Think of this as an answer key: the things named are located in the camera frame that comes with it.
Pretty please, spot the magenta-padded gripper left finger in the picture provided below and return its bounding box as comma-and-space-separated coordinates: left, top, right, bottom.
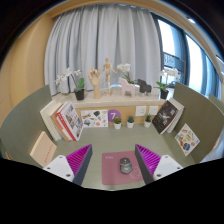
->
43, 143, 94, 187

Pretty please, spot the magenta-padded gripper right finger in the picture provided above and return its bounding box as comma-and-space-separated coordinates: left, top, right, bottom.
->
134, 143, 183, 186

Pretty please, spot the dark grey computer mouse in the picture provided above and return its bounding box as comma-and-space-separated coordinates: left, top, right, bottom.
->
119, 157, 134, 175

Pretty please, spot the mauve pink mouse pad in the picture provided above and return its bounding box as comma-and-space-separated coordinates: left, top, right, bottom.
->
101, 150, 145, 186

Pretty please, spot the beige hardcover book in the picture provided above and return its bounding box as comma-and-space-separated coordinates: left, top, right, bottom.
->
29, 130, 58, 168

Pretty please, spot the colourful illustrated white card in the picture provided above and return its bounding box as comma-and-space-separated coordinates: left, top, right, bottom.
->
174, 122, 201, 157

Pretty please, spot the brown book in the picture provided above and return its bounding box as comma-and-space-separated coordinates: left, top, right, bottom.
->
49, 103, 73, 142

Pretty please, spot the small plant in white pot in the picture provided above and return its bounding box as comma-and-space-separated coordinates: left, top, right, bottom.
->
143, 114, 153, 129
126, 115, 136, 129
113, 116, 123, 130

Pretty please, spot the red and white picture book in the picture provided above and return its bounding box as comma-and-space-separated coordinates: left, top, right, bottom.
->
55, 101, 84, 142

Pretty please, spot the white thick book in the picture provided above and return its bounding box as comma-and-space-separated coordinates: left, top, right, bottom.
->
39, 99, 64, 142

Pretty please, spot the black cover book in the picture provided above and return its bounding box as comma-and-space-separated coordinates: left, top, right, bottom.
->
151, 100, 180, 135

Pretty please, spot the white sticker picture card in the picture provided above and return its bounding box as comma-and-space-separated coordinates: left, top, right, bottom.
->
80, 109, 109, 129

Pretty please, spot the green felt desk partition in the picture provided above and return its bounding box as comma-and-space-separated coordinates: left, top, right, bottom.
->
208, 93, 224, 116
0, 84, 54, 164
172, 81, 224, 164

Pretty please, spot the white orchid in black pot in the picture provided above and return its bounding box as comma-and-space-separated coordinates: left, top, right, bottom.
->
54, 67, 86, 102
155, 67, 182, 100

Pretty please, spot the round purple number sign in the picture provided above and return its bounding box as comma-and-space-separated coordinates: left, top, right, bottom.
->
107, 108, 122, 124

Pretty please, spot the light wooden desk shelf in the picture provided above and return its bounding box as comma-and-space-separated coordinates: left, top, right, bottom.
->
51, 89, 168, 129

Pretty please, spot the black wooden horse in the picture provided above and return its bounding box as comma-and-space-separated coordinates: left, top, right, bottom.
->
136, 78, 153, 94

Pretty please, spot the pink wooden horse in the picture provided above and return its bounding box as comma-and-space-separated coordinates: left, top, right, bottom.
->
117, 77, 137, 98

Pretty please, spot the wooden hand model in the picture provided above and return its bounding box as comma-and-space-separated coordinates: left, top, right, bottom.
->
87, 67, 102, 100

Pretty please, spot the wooden artist mannequin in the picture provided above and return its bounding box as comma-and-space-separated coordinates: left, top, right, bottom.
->
101, 56, 118, 95

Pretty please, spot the white orchid behind horse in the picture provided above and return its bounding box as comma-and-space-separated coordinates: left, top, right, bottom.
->
116, 63, 134, 84

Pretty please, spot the dark framed window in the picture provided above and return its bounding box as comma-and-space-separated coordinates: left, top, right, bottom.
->
151, 13, 224, 101

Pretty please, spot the grey white curtain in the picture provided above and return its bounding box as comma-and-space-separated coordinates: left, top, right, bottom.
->
44, 3, 163, 98

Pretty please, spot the white wall socket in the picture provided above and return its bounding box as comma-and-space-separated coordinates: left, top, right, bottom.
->
148, 105, 160, 117
134, 105, 148, 117

